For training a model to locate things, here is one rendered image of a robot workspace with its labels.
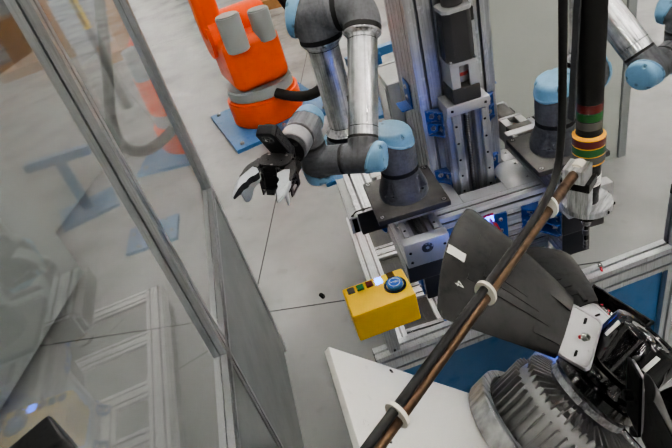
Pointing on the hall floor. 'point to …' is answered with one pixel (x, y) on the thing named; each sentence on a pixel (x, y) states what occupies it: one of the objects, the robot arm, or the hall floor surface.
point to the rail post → (664, 306)
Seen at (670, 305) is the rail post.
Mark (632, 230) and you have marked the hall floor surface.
